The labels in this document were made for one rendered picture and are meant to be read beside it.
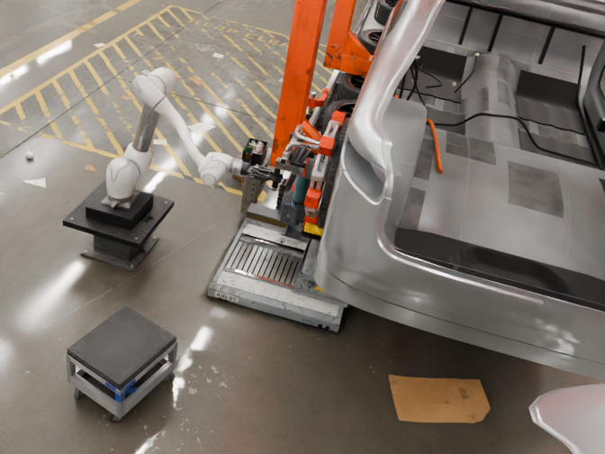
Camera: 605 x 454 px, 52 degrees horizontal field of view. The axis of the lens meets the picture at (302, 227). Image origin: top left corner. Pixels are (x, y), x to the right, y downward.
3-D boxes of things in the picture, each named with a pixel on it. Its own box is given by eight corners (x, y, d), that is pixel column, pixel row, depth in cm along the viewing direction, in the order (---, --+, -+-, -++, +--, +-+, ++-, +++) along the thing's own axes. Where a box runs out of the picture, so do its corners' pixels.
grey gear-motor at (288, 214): (331, 257, 424) (342, 215, 404) (273, 240, 427) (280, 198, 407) (336, 241, 439) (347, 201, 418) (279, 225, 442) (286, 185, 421)
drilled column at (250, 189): (252, 213, 461) (259, 166, 437) (239, 211, 462) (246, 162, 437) (256, 207, 469) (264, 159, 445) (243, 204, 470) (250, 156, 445)
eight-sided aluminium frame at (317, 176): (310, 234, 356) (329, 152, 324) (299, 231, 357) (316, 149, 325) (328, 186, 400) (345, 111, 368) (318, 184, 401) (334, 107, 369)
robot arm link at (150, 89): (160, 98, 336) (171, 89, 346) (135, 74, 331) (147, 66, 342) (148, 113, 343) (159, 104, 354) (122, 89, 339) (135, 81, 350)
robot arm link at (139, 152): (113, 174, 389) (130, 158, 406) (137, 186, 389) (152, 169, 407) (143, 69, 343) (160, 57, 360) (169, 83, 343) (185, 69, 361)
